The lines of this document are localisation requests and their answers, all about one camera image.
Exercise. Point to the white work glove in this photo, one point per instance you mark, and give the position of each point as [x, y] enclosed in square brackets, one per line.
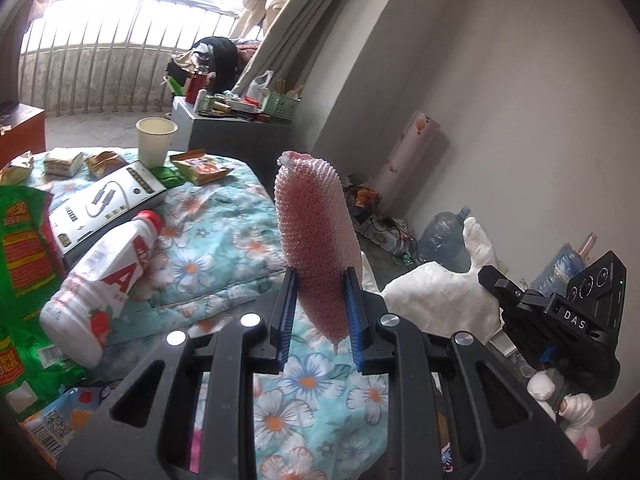
[443, 302]

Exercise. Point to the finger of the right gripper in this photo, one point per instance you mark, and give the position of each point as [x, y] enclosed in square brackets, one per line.
[508, 294]

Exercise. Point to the dark grey cabinet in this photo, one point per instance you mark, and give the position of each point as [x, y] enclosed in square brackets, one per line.
[258, 144]

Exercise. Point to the empty water jug on floor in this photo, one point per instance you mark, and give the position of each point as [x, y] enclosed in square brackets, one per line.
[442, 241]

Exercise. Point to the black bag on cabinet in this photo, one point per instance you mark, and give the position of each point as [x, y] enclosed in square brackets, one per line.
[218, 55]

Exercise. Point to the white gloved right hand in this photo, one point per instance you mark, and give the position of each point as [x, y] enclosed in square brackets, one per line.
[576, 410]

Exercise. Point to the red thermos bottle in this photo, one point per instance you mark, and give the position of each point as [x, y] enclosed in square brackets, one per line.
[196, 83]

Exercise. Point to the green plastic storage basket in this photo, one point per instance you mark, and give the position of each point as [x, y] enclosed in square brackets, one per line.
[280, 107]

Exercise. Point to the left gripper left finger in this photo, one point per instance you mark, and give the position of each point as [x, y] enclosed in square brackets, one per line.
[282, 320]

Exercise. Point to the white yogurt bottle red cap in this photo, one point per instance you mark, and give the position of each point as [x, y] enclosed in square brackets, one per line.
[77, 318]

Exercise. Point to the white black electronics box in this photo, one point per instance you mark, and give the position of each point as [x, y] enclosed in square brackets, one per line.
[89, 213]

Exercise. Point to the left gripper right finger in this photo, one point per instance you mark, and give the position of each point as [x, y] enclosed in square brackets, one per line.
[370, 351]

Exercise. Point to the small orange snack packet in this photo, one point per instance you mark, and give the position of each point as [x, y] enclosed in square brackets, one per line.
[198, 167]

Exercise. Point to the brown crumpled wrapper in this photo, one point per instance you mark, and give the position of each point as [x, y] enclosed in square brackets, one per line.
[104, 163]

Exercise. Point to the green snack bag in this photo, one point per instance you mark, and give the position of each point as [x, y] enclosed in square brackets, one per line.
[34, 371]

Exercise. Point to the white paper cup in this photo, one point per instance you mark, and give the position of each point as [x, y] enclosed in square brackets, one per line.
[154, 139]

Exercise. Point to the beige curtain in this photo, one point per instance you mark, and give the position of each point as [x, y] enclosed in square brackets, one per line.
[293, 42]

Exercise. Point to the pink rolled mat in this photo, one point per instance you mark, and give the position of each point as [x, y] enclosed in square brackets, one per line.
[404, 157]

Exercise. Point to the pink sponge cloth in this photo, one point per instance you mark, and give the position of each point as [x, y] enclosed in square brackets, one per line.
[318, 239]

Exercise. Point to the floral teal quilt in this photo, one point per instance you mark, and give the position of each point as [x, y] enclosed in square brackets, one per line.
[220, 248]

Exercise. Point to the blue jug on dispenser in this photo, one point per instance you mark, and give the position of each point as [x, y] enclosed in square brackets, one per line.
[566, 264]

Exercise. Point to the orange cardboard box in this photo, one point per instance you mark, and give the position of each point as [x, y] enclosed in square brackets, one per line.
[22, 130]

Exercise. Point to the orange printed snack packet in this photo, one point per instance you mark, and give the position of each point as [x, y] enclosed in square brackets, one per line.
[51, 429]

